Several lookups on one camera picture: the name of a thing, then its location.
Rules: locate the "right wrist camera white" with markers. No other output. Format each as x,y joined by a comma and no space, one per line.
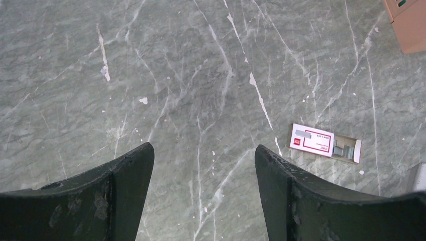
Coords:
416,178

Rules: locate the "red white staple box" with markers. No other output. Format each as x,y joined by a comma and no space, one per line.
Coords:
324,143

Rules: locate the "orange file organizer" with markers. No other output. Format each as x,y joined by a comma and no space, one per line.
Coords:
407,18

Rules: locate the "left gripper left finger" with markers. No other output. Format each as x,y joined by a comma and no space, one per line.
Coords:
103,203

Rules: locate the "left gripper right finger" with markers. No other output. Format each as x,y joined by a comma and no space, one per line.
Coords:
299,205

